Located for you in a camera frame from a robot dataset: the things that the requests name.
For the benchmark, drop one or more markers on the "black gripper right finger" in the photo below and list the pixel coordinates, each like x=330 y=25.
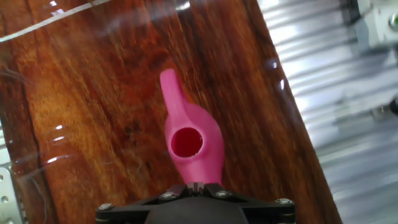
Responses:
x=267 y=211

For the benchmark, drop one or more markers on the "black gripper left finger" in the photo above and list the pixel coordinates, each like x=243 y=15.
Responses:
x=124 y=213

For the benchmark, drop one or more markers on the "pink plastic watering can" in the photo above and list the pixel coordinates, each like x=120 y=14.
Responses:
x=202 y=161

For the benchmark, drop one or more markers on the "glossy wood grain board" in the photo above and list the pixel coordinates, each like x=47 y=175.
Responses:
x=93 y=93

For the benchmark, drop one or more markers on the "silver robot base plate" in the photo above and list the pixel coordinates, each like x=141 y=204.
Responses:
x=6 y=193

